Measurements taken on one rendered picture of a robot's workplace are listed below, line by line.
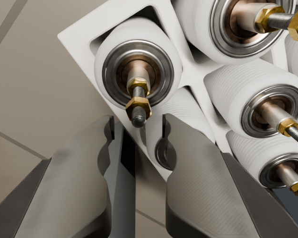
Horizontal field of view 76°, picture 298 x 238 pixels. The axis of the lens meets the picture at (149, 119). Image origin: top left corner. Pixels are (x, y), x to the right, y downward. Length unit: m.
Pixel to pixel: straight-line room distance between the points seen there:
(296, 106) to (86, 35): 0.27
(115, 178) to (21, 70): 0.33
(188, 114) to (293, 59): 0.17
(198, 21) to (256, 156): 0.21
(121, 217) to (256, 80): 0.28
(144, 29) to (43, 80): 0.37
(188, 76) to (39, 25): 0.33
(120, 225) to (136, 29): 0.27
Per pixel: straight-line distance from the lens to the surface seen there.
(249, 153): 0.35
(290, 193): 0.76
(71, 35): 0.28
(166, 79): 0.21
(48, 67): 0.51
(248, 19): 0.20
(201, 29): 0.21
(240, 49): 0.22
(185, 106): 0.27
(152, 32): 0.20
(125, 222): 0.35
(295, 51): 0.34
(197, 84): 0.30
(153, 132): 0.25
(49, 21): 0.48
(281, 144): 0.33
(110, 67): 0.20
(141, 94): 0.16
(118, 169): 0.38
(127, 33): 0.20
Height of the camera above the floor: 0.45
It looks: 58 degrees down
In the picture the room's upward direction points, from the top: 175 degrees clockwise
